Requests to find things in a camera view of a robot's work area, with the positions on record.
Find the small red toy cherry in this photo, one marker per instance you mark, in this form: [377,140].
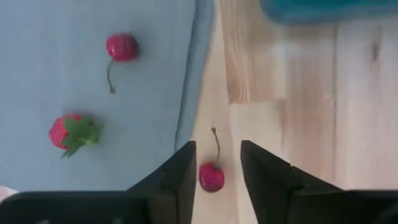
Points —
[122,47]
[211,178]

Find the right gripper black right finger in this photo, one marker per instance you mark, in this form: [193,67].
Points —
[311,205]

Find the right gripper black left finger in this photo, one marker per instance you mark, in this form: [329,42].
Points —
[93,208]

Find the red toy strawberry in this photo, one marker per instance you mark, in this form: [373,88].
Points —
[59,132]

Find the teal plastic tupperware container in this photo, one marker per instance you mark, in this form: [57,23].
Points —
[326,11]

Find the grey cloth mat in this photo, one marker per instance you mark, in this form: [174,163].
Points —
[46,62]

